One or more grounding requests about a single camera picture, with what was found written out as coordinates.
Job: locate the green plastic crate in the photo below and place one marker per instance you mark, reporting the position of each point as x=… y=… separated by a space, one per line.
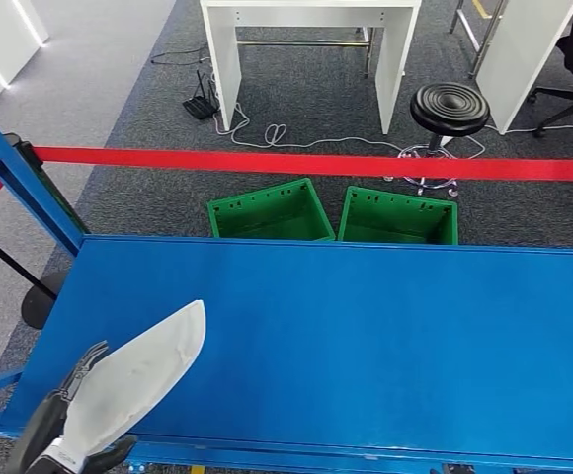
x=267 y=216
x=395 y=219

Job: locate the black stanchion post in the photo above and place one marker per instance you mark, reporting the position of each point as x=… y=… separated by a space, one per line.
x=22 y=145
x=42 y=304

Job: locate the white lit partition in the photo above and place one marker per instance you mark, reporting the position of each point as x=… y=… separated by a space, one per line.
x=0 y=46

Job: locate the black wifi router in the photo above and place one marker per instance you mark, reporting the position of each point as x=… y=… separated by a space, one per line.
x=200 y=106

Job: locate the white desk side panel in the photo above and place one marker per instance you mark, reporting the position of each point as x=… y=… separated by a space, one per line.
x=524 y=59

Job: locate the white desk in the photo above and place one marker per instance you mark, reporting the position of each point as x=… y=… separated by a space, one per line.
x=311 y=12

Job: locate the black round stool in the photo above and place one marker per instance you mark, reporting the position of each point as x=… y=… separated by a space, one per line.
x=450 y=108

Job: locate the white curved plastic part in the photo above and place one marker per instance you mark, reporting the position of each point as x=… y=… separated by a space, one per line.
x=133 y=379

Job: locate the metal crossbar frame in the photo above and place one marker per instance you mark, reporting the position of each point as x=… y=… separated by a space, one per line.
x=306 y=43

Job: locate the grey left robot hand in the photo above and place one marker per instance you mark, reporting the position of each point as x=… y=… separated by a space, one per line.
x=34 y=432

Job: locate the blue metal shelf rack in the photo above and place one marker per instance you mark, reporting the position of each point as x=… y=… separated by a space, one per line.
x=316 y=340

